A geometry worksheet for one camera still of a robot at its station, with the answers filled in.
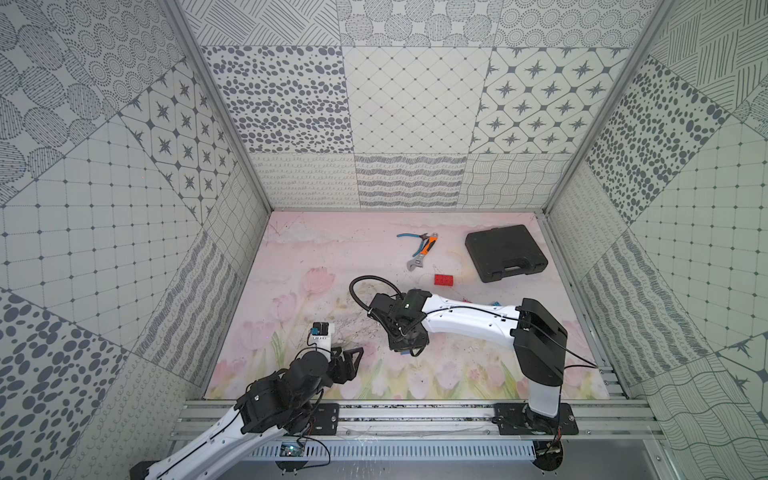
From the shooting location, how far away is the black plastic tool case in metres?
1.00

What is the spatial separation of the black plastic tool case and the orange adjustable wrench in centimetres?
13

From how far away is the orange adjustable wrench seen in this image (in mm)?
1061
